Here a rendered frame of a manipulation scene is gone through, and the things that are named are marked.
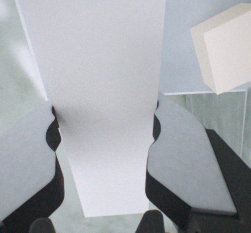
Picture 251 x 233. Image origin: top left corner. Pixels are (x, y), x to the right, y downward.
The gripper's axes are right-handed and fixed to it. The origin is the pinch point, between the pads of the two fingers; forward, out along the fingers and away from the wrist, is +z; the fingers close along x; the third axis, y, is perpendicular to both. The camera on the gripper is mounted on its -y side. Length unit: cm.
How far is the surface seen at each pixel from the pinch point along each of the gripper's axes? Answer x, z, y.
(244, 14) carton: 26.4, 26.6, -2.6
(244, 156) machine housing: 47, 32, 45
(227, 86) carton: 27.6, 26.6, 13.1
